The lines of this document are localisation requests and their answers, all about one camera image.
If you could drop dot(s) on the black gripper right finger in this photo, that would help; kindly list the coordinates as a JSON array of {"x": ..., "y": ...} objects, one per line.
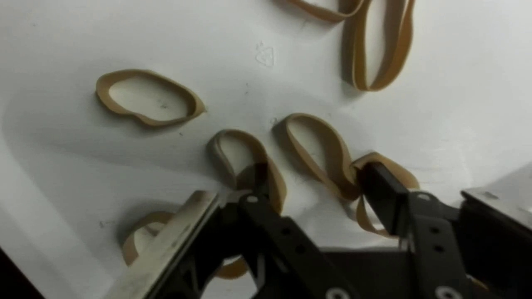
[{"x": 433, "y": 249}]

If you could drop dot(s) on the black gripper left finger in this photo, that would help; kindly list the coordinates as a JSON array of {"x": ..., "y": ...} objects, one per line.
[{"x": 283, "y": 259}]

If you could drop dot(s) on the white plastic storage box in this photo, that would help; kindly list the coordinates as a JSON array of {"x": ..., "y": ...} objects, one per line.
[{"x": 83, "y": 166}]

